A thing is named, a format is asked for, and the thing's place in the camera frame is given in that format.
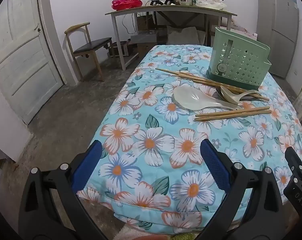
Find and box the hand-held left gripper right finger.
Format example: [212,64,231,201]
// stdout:
[198,139,286,240]

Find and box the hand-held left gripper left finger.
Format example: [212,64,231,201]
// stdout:
[18,139,109,240]

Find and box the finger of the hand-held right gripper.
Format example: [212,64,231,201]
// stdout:
[283,146,302,213]

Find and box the white plastic soup spoon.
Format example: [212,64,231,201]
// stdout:
[220,86,259,105]

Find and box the white plastic rice paddle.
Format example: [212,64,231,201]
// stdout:
[173,83,243,111]

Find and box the green plastic utensil holder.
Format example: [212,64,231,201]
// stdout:
[206,27,271,90]

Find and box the blue floral blanket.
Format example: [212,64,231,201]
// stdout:
[77,44,302,235]

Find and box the wooden chair black seat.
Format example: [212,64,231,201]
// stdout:
[64,22,113,82]

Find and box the white panel door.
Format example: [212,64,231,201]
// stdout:
[0,0,64,125]

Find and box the small cardboard box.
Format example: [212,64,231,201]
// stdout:
[137,43,151,55]

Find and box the white sack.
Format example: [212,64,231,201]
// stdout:
[167,25,199,46]

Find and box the pink rolled mat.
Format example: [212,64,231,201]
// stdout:
[226,17,258,37]

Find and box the grey storage bin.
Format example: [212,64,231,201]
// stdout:
[130,30,158,43]

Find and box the grey refrigerator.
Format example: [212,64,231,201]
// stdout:
[256,0,300,78]

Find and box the tall cardboard box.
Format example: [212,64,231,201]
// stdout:
[136,12,154,30]

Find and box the white plastic bag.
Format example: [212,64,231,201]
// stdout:
[195,0,227,10]

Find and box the grey desk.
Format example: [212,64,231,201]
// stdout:
[105,5,238,71]

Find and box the red plastic bag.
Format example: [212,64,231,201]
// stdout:
[112,0,143,11]

